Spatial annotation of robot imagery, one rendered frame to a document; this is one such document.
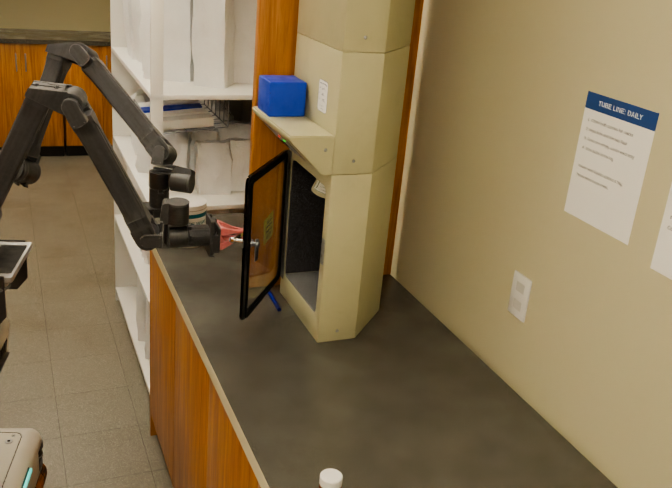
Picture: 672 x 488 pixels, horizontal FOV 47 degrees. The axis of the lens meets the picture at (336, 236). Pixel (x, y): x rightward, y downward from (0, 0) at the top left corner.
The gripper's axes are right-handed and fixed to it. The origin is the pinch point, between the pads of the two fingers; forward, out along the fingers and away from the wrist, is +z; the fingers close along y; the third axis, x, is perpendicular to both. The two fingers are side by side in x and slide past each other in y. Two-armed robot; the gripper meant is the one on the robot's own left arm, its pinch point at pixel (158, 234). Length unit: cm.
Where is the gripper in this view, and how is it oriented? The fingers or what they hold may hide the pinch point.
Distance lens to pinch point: 236.5
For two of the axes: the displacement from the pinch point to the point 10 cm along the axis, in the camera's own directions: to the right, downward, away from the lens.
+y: 9.2, -0.6, 3.8
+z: -0.9, 9.3, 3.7
